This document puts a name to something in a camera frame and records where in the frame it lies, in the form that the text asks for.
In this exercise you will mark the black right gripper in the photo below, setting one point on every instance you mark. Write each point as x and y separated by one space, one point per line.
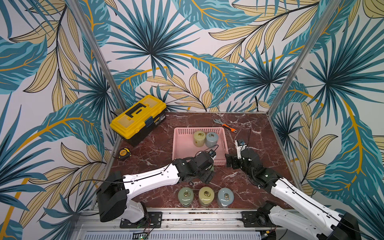
235 161

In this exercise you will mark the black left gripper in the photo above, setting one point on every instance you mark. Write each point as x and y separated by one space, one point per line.
208 176

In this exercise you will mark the yellow-green canister front row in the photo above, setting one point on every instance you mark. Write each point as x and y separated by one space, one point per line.
206 196

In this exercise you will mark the yellow-green canister row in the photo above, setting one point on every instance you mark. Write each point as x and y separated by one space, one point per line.
206 196
199 138

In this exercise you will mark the yellow-green canister back row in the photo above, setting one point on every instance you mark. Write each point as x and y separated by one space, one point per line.
199 138

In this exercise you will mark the blue canister back row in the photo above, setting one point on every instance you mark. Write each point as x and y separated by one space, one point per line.
211 139

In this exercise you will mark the blue canister row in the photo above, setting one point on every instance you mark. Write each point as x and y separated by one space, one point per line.
211 139
225 197

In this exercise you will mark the green canister front row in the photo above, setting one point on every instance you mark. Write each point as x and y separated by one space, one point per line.
186 196

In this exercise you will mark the blue canister front row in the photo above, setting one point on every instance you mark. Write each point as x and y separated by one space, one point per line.
225 197

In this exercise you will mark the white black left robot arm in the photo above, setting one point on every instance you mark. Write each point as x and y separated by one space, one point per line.
116 193

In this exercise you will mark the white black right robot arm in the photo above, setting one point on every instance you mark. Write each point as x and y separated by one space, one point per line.
314 222

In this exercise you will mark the pink perforated plastic basket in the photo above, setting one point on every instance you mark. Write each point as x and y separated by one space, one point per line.
183 144

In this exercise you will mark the yellow black tape measure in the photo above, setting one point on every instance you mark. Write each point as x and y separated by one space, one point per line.
123 154

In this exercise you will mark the yellow black plastic toolbox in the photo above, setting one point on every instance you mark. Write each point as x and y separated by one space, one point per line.
136 123

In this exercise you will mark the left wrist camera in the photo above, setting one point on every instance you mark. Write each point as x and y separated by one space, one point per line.
211 153

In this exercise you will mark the orange handled adjustable wrench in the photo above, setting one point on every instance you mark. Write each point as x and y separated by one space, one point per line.
217 121

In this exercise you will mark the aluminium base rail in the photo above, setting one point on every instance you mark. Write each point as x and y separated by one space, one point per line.
199 224

